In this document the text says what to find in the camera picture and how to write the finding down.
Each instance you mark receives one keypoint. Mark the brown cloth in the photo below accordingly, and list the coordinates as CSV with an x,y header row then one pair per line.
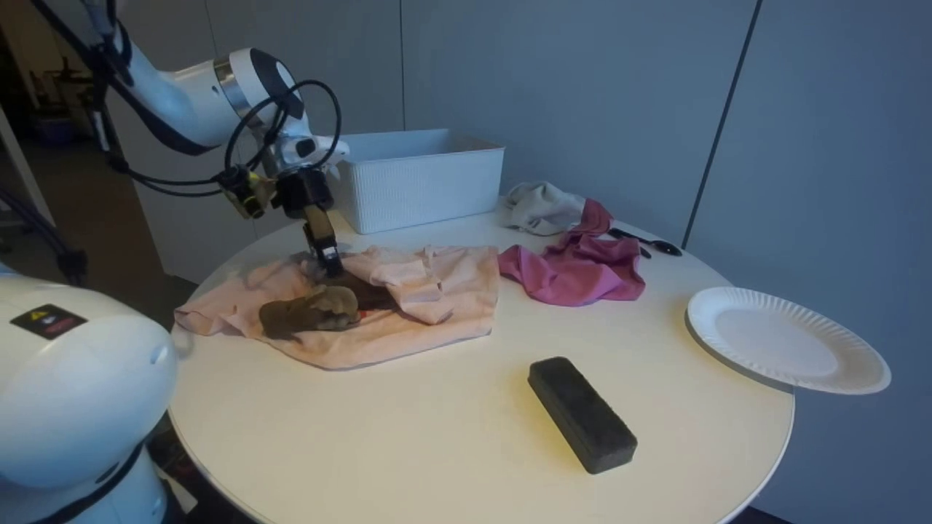
x,y
317,311

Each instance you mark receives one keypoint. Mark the yellow wrist camera mount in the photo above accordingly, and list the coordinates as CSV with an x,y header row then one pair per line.
x,y
250,191

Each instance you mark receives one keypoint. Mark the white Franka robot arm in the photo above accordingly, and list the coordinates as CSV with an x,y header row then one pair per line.
x,y
69,388

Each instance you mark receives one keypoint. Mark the white paper plate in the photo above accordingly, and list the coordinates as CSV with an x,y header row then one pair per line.
x,y
783,340

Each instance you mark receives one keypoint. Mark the peach pink printed shirt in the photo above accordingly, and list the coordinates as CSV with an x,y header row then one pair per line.
x,y
426,293

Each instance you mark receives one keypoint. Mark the white plastic basket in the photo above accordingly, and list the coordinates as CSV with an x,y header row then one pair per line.
x,y
417,184

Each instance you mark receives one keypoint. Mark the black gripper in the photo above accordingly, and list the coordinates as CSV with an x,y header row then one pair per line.
x,y
303,193

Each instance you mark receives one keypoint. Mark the white grey crumpled cloth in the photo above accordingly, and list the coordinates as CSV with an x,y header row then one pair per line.
x,y
539,205

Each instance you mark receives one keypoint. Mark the magenta crumpled cloth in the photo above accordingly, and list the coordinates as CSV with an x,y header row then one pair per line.
x,y
584,269

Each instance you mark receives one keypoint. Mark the black rectangular eraser block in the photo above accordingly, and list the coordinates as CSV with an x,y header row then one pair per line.
x,y
582,413

